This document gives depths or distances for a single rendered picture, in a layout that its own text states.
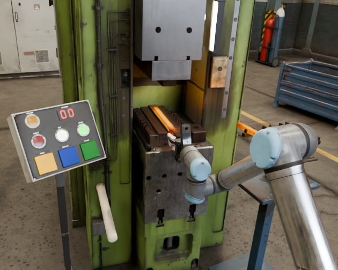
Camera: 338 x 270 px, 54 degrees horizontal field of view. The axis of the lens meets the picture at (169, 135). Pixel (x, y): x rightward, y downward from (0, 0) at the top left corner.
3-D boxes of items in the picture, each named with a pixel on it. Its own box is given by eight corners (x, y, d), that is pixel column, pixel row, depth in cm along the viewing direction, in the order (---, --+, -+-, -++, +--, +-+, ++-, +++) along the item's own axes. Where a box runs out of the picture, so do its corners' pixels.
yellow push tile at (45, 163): (57, 169, 137) (52, 151, 137) (39, 175, 132) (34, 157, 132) (56, 169, 138) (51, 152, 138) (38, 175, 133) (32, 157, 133)
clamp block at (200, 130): (206, 142, 184) (207, 130, 181) (191, 143, 181) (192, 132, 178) (197, 133, 194) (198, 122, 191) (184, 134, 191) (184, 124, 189)
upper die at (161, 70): (190, 79, 166) (191, 60, 162) (151, 80, 160) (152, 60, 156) (165, 61, 202) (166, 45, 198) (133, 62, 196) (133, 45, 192)
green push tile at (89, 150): (100, 155, 150) (95, 140, 149) (85, 160, 145) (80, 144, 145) (98, 156, 151) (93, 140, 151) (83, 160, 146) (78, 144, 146)
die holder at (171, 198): (206, 214, 197) (214, 146, 179) (144, 224, 186) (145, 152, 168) (176, 168, 246) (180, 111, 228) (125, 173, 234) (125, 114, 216)
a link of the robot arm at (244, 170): (326, 112, 107) (220, 171, 164) (298, 117, 101) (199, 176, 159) (342, 145, 104) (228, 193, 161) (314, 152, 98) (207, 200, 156)
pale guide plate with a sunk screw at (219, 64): (225, 87, 187) (228, 57, 180) (210, 88, 184) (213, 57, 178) (223, 86, 189) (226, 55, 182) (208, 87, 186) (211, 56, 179)
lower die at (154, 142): (185, 143, 180) (186, 129, 177) (149, 147, 174) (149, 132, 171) (163, 116, 216) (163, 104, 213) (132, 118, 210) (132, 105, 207)
